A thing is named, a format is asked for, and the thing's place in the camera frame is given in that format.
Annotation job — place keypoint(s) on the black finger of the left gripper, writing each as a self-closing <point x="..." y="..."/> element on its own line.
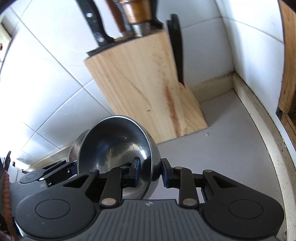
<point x="51" y="174"/>

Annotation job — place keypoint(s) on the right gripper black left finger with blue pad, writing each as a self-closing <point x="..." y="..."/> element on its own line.
<point x="105" y="189"/>

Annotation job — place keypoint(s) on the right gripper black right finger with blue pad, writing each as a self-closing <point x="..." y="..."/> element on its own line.
<point x="187" y="182"/>

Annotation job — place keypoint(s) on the stainless steel bowl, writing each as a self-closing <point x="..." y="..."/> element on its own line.
<point x="116" y="140"/>
<point x="74" y="150"/>

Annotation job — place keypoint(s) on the wooden knife block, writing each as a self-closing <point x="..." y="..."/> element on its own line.
<point x="139" y="79"/>

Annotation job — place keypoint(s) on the wooden cabinet edge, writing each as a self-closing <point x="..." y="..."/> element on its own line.
<point x="286" y="105"/>

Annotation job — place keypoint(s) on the black side slot knife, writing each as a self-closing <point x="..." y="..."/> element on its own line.
<point x="175" y="35"/>

